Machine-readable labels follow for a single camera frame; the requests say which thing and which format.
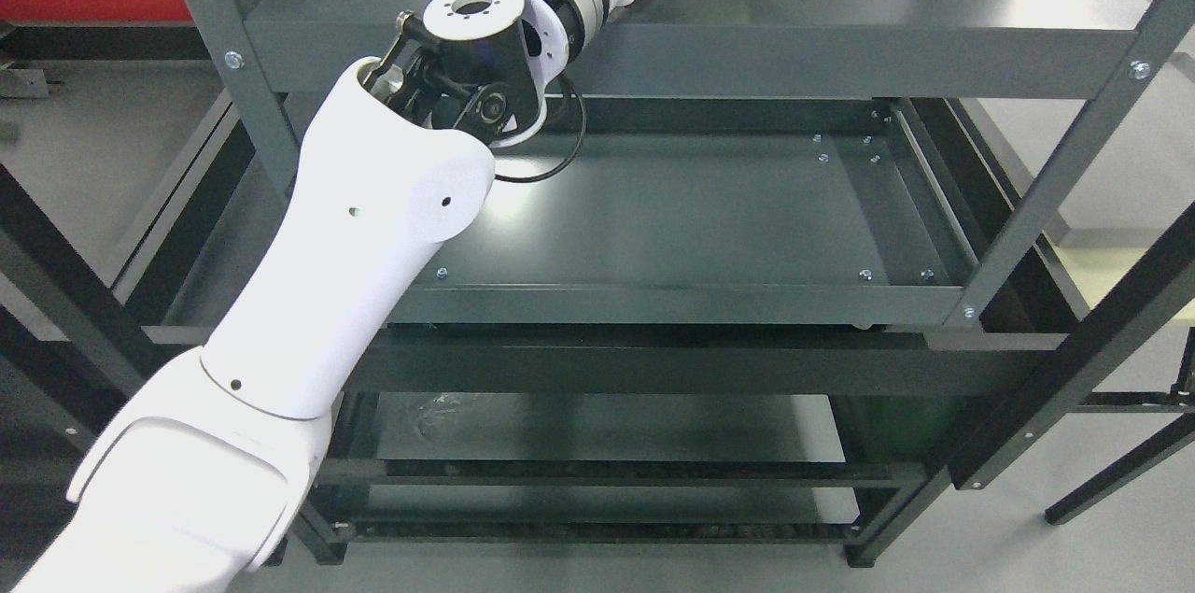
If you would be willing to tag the black metal shelf rack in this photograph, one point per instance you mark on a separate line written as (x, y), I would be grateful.
(121, 149)

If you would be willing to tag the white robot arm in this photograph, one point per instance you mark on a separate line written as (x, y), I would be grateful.
(201, 474)

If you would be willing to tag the red beam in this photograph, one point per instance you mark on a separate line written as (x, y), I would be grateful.
(96, 11)

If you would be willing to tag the grey metal shelf rack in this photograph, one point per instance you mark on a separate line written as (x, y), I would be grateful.
(774, 207)

